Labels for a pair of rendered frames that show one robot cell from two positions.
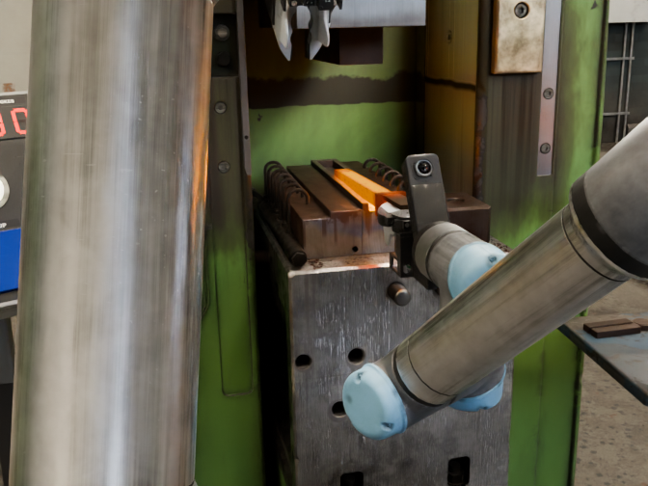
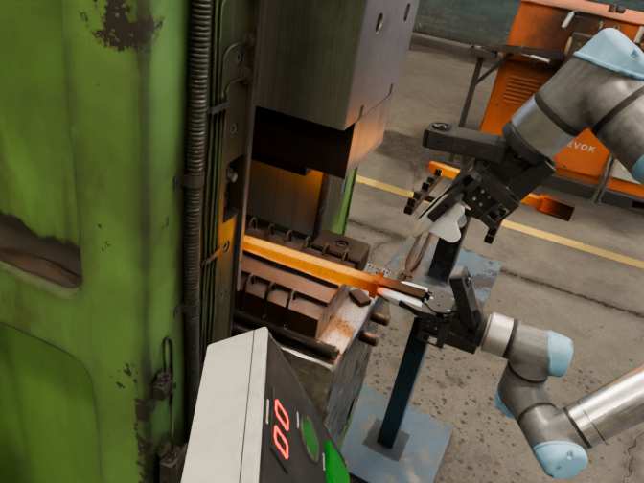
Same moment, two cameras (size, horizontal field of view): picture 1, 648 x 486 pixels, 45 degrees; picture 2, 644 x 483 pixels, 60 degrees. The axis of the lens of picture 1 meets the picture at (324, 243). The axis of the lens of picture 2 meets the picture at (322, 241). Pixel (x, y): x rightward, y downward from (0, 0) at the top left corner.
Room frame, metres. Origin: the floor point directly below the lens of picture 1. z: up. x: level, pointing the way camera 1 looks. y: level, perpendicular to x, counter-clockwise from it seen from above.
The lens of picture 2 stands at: (0.80, 0.74, 1.64)
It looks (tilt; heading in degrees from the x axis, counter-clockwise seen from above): 31 degrees down; 299
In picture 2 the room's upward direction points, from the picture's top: 10 degrees clockwise
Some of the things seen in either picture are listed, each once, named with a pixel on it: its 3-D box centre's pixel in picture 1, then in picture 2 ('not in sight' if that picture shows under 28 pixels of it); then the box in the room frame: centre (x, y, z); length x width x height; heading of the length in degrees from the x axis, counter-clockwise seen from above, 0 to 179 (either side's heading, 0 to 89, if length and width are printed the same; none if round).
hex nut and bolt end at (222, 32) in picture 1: (222, 45); (226, 187); (1.31, 0.16, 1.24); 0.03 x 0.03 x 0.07; 12
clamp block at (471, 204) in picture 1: (454, 218); (339, 255); (1.30, -0.23, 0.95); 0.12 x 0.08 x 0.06; 12
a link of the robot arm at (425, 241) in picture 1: (449, 255); (494, 333); (0.91, -0.15, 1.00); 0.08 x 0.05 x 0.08; 102
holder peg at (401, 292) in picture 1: (399, 294); (369, 337); (1.13, -0.12, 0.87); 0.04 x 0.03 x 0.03; 12
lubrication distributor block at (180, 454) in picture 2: not in sight; (173, 466); (1.25, 0.32, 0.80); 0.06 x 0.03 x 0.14; 102
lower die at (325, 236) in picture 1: (335, 201); (244, 266); (1.41, -0.02, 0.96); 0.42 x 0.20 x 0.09; 12
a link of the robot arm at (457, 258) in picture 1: (472, 276); (537, 349); (0.83, -0.17, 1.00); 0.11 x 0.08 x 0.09; 12
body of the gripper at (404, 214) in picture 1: (425, 244); (451, 321); (0.98, -0.14, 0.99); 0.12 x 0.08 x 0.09; 12
